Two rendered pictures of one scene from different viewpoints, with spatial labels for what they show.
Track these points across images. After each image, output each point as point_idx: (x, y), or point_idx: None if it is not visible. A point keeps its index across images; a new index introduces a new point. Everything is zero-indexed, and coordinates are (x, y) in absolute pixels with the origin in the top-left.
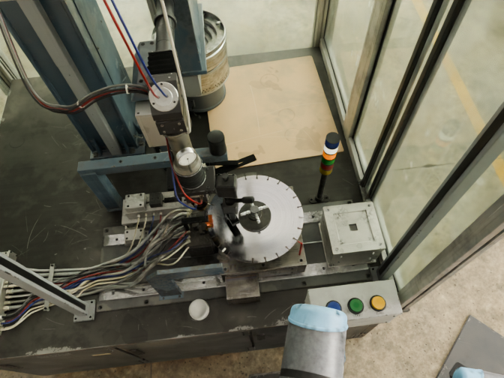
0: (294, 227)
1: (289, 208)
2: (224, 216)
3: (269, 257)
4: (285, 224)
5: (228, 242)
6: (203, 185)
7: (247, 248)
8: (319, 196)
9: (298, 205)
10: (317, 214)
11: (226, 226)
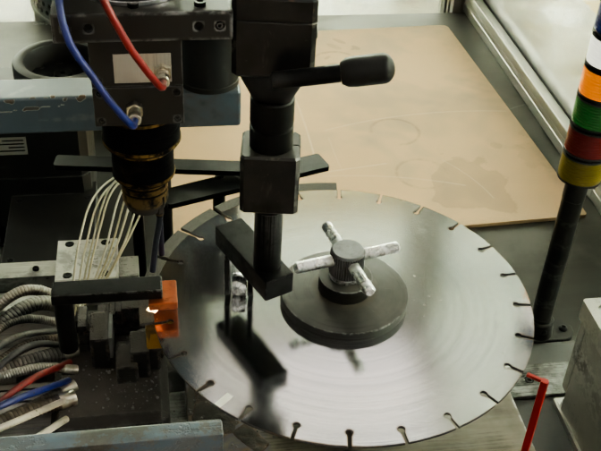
0: (503, 333)
1: (473, 279)
2: (226, 287)
3: (420, 428)
4: (466, 323)
5: (241, 376)
6: (181, 0)
7: (322, 396)
8: (545, 310)
9: (504, 272)
10: (543, 374)
11: (234, 324)
